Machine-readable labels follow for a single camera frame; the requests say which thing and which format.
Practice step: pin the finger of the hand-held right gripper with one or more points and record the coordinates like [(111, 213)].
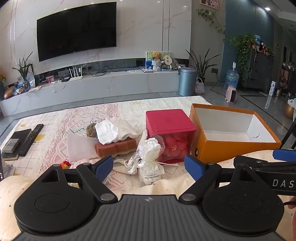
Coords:
[(266, 162), (285, 155)]

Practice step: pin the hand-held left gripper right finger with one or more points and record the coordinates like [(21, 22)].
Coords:
[(193, 167)]

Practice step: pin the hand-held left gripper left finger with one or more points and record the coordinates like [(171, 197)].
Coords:
[(104, 166)]

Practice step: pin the orange cardboard box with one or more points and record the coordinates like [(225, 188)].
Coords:
[(222, 148)]

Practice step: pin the orange crochet fruit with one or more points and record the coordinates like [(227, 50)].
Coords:
[(64, 165)]

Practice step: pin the white flower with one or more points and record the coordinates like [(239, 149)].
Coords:
[(150, 148)]

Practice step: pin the person's right hand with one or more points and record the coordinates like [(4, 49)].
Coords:
[(293, 201)]

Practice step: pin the brown sponge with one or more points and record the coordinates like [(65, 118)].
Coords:
[(115, 148)]

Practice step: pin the black chair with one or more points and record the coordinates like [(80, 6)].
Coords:
[(290, 134)]

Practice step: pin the translucent white plastic sheet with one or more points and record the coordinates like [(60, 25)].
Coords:
[(79, 146)]

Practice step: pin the brown plush toy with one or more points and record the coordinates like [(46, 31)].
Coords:
[(91, 131)]

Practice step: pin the white labelled pouch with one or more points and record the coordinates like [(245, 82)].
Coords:
[(151, 172)]

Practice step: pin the gold round pot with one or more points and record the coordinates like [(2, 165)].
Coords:
[(289, 111)]

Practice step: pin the red cube box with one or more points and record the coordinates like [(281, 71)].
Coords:
[(170, 121)]

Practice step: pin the white plastic bag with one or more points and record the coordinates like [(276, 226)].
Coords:
[(291, 103)]

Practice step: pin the white lace tablecloth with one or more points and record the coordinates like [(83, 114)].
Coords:
[(69, 115)]

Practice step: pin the tall clear package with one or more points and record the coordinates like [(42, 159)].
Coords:
[(270, 95)]

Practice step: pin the pink space heater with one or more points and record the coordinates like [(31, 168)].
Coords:
[(231, 93)]

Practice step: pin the white marble television console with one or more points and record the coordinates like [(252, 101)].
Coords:
[(92, 89)]

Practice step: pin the black remote control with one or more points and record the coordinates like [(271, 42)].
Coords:
[(31, 139)]

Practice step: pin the woven basket bag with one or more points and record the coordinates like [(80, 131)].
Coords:
[(200, 87)]

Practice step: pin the grey blue trash bin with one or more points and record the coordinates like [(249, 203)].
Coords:
[(187, 81)]

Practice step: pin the dark cabinet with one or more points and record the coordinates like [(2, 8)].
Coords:
[(259, 71)]

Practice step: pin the black flat box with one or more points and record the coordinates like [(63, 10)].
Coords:
[(22, 135)]

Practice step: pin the blue water bottle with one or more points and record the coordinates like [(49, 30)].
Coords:
[(231, 78)]

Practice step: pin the white router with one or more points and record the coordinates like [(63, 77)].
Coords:
[(75, 77)]

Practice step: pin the dark notebook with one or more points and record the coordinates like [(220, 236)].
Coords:
[(10, 157)]

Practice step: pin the small grey box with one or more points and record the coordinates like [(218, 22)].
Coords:
[(11, 145)]

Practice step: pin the cream dotted cloth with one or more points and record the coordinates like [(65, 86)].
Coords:
[(9, 192)]

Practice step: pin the tall leafed potted plant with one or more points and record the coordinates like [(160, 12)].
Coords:
[(202, 64)]

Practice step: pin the flat white device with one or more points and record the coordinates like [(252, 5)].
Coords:
[(147, 70)]

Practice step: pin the teddy bear in white basket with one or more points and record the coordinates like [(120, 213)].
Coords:
[(157, 60)]

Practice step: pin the bushy green cabinet plant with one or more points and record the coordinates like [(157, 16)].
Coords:
[(244, 46)]

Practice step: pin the golden ornament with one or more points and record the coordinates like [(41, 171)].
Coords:
[(9, 93)]

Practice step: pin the leafy plant in glass vase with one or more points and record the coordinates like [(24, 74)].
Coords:
[(24, 69)]

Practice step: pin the black flat television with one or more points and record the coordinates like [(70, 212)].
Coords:
[(76, 30)]

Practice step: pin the hanging vine plant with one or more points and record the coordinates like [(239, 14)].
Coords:
[(211, 17)]

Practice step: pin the framed wall picture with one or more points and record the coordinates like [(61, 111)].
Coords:
[(209, 3)]

